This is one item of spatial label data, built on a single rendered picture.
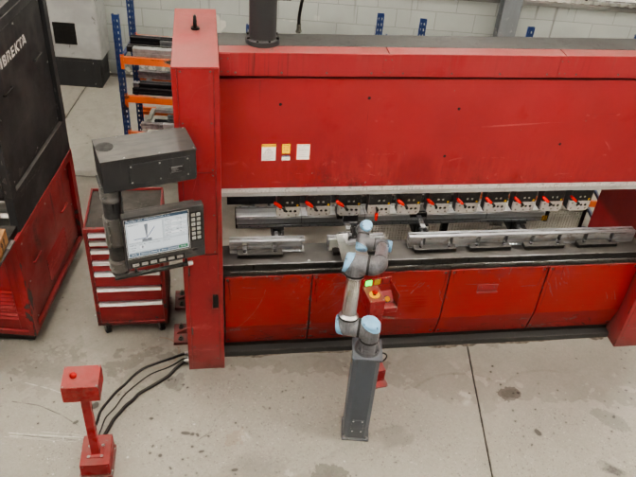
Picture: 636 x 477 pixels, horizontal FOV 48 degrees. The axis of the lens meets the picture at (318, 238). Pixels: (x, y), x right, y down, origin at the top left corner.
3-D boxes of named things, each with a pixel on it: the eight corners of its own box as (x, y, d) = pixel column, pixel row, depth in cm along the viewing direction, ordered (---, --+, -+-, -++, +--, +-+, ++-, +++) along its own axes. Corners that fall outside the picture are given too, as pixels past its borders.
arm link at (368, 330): (378, 345, 416) (380, 329, 408) (355, 342, 418) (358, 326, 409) (379, 331, 426) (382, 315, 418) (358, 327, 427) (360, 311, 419)
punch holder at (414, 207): (397, 214, 471) (399, 194, 461) (394, 207, 478) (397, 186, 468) (418, 214, 473) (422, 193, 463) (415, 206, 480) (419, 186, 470)
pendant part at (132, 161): (114, 290, 406) (97, 163, 354) (107, 263, 424) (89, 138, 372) (202, 272, 424) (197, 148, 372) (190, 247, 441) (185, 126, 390)
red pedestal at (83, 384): (79, 482, 431) (57, 391, 380) (83, 447, 450) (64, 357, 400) (113, 479, 433) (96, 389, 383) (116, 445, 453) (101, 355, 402)
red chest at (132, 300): (99, 339, 524) (81, 231, 463) (107, 293, 563) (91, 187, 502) (169, 336, 531) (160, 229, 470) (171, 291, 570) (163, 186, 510)
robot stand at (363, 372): (368, 441, 468) (382, 361, 421) (341, 440, 468) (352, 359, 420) (367, 419, 482) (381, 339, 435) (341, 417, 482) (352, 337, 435)
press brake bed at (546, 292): (224, 358, 518) (222, 271, 467) (223, 337, 534) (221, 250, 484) (607, 338, 561) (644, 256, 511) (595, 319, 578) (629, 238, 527)
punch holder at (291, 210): (275, 217, 460) (276, 196, 450) (274, 209, 466) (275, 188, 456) (299, 217, 462) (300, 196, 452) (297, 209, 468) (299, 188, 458)
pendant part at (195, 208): (128, 271, 399) (121, 219, 377) (123, 257, 407) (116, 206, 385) (205, 255, 414) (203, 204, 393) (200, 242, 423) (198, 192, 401)
